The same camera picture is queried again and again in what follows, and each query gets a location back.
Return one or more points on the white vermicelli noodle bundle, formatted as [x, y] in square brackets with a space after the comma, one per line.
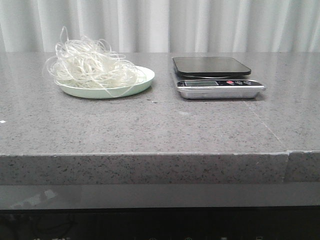
[89, 64]

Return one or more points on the pale green round plate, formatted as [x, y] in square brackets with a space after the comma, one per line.
[145, 78]

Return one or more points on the white pleated curtain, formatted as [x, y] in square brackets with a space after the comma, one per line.
[220, 26]

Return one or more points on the black silver kitchen scale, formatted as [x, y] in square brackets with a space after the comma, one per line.
[214, 77]

